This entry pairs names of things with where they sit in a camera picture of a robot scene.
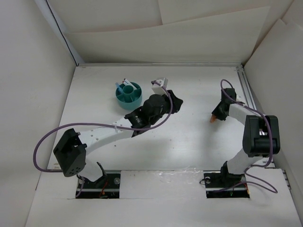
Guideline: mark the blue capped white marker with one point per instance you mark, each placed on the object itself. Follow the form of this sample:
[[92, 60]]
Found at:
[[130, 84]]

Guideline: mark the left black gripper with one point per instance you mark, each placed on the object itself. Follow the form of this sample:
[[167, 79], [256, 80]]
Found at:
[[176, 103]]

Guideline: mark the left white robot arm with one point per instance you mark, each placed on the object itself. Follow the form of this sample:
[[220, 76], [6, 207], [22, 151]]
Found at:
[[73, 147]]

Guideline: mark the blue translucent eraser case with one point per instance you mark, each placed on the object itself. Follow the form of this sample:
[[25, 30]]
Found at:
[[119, 88]]

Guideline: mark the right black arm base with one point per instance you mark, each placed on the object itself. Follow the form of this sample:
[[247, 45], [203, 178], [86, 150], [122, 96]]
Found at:
[[220, 184]]

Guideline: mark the teal round organizer container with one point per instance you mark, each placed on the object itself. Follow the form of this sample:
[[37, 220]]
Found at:
[[130, 99]]

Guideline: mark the aluminium rail right side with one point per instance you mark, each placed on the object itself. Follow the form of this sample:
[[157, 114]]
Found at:
[[251, 101]]

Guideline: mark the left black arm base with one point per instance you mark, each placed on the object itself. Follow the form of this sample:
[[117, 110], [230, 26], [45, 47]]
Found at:
[[106, 187]]

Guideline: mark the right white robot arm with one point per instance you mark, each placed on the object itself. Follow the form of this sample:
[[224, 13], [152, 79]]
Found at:
[[241, 161]]

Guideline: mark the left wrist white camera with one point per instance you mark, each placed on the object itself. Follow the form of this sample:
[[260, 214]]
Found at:
[[158, 86]]

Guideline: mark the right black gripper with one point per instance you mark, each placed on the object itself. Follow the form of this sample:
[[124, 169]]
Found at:
[[216, 112]]

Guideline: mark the orange translucent eraser case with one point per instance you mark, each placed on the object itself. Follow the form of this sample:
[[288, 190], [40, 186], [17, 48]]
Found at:
[[212, 119]]

